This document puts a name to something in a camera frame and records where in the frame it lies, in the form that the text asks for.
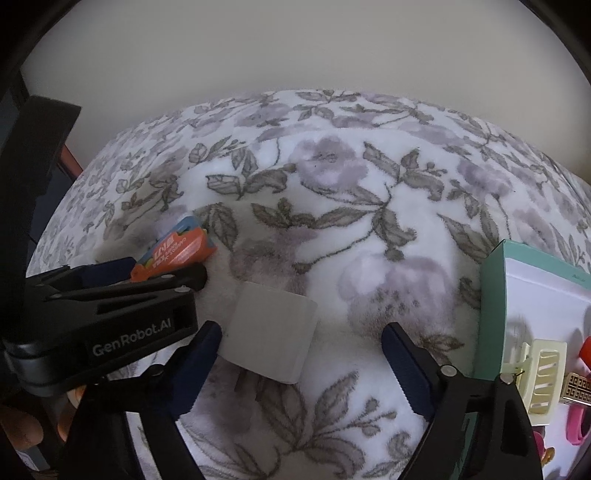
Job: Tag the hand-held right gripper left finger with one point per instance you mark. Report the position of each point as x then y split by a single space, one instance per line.
198 369

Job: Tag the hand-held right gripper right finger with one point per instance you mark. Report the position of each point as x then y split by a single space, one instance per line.
408 374

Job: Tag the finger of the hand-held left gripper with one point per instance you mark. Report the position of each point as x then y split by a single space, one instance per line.
111 271
184 277

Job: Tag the orange and blue small box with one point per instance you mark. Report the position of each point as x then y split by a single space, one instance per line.
180 249

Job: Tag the white charger adapter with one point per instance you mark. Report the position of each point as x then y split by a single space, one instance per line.
268 332

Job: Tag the teal cardboard tray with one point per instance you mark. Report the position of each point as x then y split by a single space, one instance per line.
494 300

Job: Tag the cream hair clip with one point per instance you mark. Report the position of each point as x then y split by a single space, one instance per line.
547 378

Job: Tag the pink orange doll figure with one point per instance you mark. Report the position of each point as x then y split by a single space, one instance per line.
539 438

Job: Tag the gold patterned small box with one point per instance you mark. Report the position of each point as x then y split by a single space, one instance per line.
577 387

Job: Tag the pink wrist band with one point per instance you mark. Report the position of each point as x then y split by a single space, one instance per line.
577 429

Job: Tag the orange white tube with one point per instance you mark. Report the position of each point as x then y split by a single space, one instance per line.
586 353

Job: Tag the person's left hand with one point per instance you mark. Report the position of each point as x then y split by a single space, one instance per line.
23 431

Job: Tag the dark cabinet with red edge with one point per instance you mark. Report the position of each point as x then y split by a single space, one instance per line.
69 162

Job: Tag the floral grey white blanket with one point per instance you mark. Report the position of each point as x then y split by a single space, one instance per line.
346 184

